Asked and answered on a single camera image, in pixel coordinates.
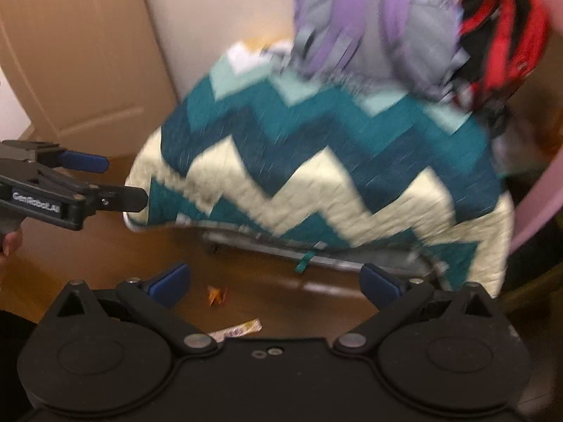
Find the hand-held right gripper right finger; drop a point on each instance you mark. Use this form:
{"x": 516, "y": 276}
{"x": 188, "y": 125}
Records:
{"x": 379, "y": 285}

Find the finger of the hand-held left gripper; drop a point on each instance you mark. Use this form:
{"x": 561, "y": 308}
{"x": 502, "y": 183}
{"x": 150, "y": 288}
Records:
{"x": 85, "y": 161}
{"x": 118, "y": 198}

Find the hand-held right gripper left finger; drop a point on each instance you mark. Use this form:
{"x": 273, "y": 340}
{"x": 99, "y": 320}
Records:
{"x": 169, "y": 283}

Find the person's left hand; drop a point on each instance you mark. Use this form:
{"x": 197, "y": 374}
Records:
{"x": 11, "y": 242}

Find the orange candy wrapper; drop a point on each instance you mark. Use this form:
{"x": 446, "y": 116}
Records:
{"x": 217, "y": 295}

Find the yellow purple snack wrapper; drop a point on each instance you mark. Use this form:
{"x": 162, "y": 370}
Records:
{"x": 237, "y": 329}

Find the beige wooden door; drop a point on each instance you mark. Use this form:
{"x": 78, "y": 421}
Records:
{"x": 79, "y": 52}

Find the zigzag quilted blanket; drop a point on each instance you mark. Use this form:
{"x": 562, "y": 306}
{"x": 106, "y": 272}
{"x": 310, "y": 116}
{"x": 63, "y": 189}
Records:
{"x": 316, "y": 176}

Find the pink desk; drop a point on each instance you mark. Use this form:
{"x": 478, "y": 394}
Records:
{"x": 543, "y": 202}

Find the purple grey backpack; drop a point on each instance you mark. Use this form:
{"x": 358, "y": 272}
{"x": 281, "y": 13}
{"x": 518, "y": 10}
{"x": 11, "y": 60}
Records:
{"x": 374, "y": 17}

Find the red black backpack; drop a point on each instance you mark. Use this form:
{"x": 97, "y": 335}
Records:
{"x": 501, "y": 30}

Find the metal bench frame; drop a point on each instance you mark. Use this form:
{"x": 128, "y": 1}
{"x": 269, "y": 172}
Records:
{"x": 272, "y": 248}

